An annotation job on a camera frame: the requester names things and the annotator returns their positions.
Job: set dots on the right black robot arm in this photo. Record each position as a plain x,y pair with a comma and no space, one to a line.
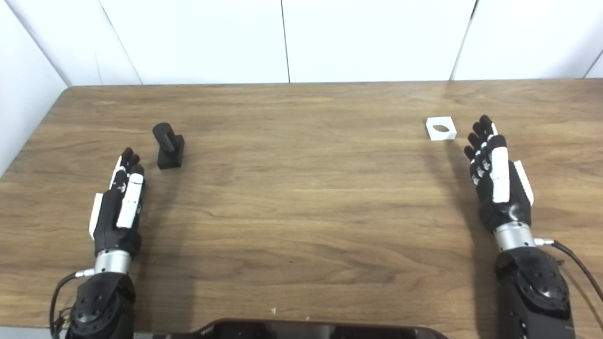
534,292

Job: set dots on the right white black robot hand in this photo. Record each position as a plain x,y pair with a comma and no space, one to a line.
506,207

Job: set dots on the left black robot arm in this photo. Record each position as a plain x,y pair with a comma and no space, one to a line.
103,301

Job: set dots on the black peg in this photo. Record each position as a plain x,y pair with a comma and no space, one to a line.
169,153

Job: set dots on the dark robot torso edge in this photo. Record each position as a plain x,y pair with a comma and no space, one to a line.
306,330

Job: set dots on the white square piece with hole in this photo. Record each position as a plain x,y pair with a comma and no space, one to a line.
447,134

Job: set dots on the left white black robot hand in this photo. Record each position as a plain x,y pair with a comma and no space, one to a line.
110,221

